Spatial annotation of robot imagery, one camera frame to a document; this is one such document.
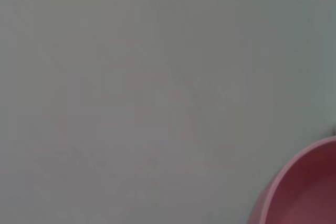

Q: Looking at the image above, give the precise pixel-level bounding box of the pink plastic bowl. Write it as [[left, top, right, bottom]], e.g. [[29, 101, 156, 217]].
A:
[[246, 135, 336, 224]]

